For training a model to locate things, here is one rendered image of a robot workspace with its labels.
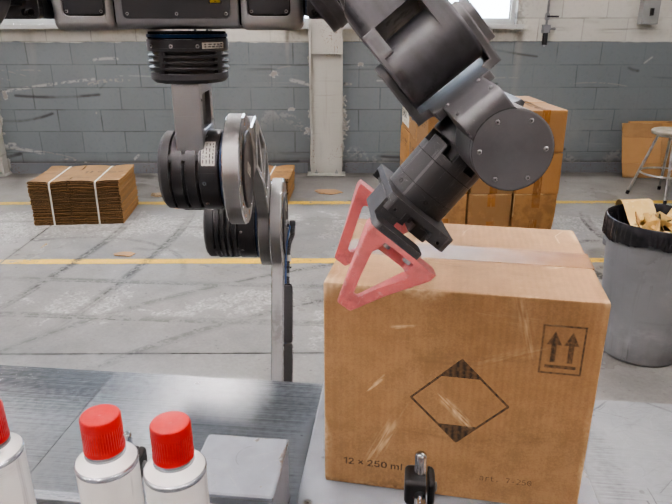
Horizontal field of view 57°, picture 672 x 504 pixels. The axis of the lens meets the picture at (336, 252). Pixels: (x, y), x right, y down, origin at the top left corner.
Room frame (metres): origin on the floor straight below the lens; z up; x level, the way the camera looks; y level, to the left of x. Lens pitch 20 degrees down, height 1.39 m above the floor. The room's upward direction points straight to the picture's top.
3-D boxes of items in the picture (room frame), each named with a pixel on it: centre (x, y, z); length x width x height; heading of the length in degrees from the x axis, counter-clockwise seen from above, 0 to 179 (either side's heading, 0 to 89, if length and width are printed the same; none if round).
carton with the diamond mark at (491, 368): (0.72, -0.16, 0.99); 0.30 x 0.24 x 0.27; 79
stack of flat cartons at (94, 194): (4.55, 1.88, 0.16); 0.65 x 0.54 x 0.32; 95
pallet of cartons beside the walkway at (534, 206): (4.23, -0.92, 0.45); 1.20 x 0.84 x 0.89; 2
